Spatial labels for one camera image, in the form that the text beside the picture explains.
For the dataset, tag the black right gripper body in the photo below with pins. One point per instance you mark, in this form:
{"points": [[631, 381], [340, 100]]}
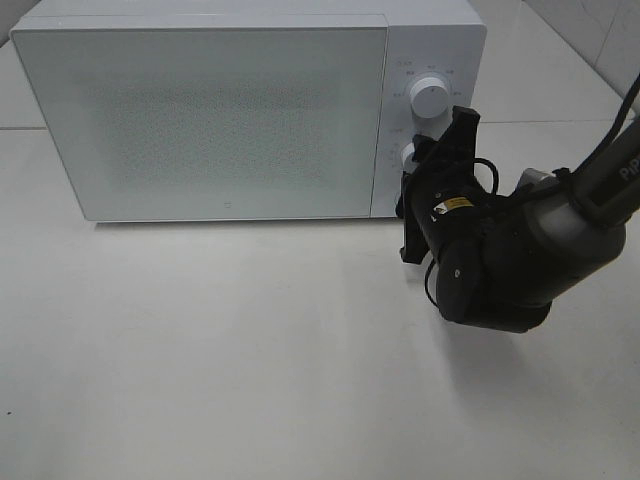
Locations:
{"points": [[439, 192]]}

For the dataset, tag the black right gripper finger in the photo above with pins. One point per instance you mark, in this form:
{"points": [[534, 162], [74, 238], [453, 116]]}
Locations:
{"points": [[422, 147]]}

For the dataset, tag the white timer knob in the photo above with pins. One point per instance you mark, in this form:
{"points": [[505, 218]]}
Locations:
{"points": [[407, 158]]}

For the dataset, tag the upper white power knob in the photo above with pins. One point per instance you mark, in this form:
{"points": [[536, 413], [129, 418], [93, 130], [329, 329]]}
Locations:
{"points": [[429, 96]]}

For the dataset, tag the white microwave oven body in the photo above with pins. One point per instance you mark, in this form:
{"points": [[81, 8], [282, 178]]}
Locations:
{"points": [[445, 38]]}

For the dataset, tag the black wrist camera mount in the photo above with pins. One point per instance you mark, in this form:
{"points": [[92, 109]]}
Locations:
{"points": [[458, 142]]}

